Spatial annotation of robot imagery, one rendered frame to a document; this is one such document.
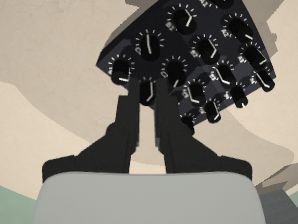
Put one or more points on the black knob box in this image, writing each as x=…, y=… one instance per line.
x=192, y=60

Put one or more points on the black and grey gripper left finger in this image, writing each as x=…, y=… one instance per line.
x=112, y=152

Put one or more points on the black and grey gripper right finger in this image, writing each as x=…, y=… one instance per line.
x=180, y=149

